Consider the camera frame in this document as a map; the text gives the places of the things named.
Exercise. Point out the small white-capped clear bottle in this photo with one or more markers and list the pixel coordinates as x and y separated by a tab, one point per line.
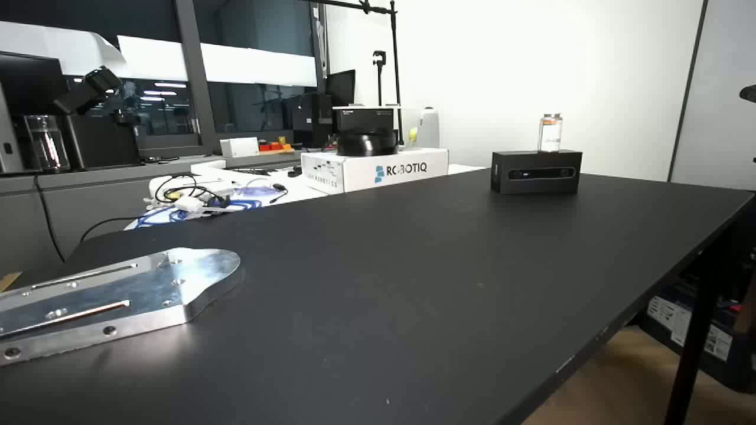
550	131

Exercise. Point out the white Robotiq cardboard box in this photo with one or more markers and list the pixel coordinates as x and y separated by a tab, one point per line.
376	169

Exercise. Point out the black device on box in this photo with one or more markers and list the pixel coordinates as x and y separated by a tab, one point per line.
366	131

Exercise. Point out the clear plastic jug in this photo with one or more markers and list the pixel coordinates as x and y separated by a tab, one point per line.
427	127

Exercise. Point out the orange small object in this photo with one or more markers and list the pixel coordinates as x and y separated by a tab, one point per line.
275	145

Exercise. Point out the black computer monitor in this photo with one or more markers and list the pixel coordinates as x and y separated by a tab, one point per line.
341	85

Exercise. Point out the black tripod stand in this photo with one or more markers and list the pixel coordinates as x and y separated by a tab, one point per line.
380	73

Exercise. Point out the white small box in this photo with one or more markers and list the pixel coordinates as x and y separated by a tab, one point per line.
239	147

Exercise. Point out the metal mounting plate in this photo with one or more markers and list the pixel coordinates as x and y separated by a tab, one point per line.
102	297

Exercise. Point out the black table leg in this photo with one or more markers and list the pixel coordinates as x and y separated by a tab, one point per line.
691	334

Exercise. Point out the clear glass jar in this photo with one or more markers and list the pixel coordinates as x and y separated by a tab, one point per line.
42	142

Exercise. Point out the black camera box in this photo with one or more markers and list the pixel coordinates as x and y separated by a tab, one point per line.
535	172

